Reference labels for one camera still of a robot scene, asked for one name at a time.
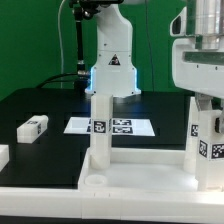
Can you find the white front fence rail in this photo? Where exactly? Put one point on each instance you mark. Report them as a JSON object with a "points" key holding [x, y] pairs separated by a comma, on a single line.
{"points": [[183, 207]]}

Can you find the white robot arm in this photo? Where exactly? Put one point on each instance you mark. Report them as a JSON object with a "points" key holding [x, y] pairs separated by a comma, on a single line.
{"points": [[114, 72]]}

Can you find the fiducial marker sheet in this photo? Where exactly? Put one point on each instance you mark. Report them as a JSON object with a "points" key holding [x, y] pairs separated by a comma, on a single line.
{"points": [[120, 126]]}

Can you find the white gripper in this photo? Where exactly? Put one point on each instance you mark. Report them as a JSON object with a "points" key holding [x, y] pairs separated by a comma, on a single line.
{"points": [[198, 54]]}

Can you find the white desk top tray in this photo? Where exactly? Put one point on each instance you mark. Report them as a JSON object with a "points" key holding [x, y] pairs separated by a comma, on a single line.
{"points": [[153, 170]]}

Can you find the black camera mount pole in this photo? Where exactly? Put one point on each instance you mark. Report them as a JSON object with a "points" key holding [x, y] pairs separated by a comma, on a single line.
{"points": [[83, 75]]}

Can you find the white left fence block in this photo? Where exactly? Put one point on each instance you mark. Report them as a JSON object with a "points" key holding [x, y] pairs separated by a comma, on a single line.
{"points": [[4, 156]]}

